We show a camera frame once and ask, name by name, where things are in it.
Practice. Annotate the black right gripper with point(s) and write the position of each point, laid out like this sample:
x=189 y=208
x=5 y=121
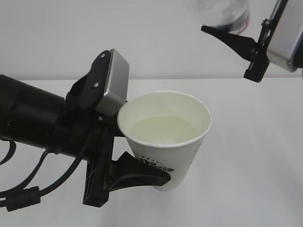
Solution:
x=247 y=48

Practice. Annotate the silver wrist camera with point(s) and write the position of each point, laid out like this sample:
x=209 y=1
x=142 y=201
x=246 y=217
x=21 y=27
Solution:
x=287 y=36
x=109 y=83

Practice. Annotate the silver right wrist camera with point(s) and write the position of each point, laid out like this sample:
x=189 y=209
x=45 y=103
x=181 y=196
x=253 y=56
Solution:
x=287 y=36

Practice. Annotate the clear plastic water bottle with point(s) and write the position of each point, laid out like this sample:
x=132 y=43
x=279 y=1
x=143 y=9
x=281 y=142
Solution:
x=232 y=16

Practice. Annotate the white paper cup green logo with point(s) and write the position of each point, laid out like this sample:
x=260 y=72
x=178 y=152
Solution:
x=165 y=130

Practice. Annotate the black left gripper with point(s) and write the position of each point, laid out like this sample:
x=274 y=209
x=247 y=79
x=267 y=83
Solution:
x=85 y=128

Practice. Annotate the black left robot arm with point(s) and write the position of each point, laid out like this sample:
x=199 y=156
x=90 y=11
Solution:
x=26 y=117

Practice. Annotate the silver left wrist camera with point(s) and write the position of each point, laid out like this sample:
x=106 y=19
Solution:
x=109 y=83

